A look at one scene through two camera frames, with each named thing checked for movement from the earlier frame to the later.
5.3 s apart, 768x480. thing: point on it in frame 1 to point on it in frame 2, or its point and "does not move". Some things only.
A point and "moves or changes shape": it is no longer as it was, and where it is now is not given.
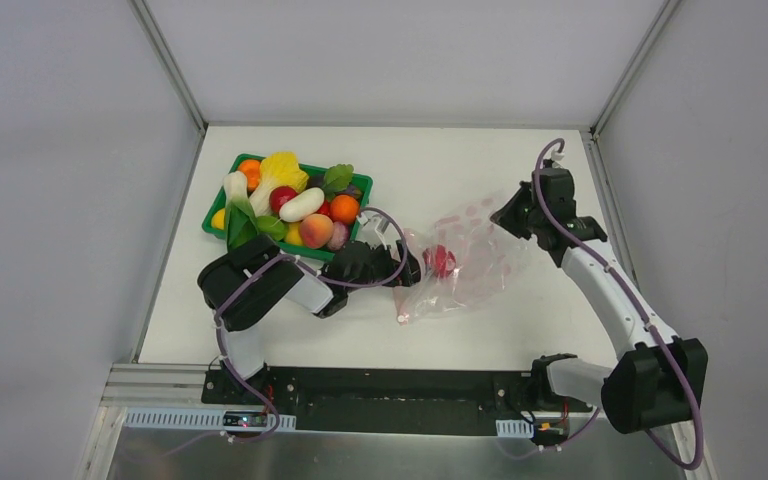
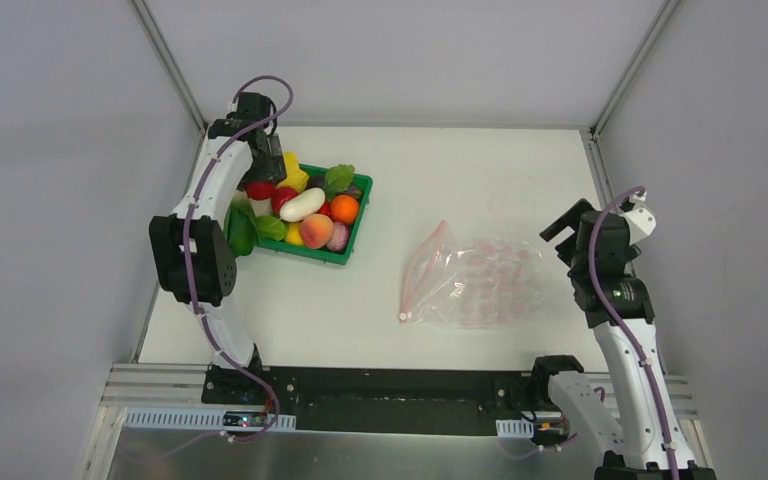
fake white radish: x=301 y=204 does not move
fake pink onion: x=339 y=236 does not move
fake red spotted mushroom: x=439 y=260 to x=260 y=196
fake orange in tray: x=344 y=209 does not move
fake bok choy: x=242 y=220 does not move
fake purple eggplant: x=316 y=180 does not move
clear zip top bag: x=464 y=260 moves or changes shape
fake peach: x=316 y=230 does not move
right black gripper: x=513 y=211 to x=562 y=223
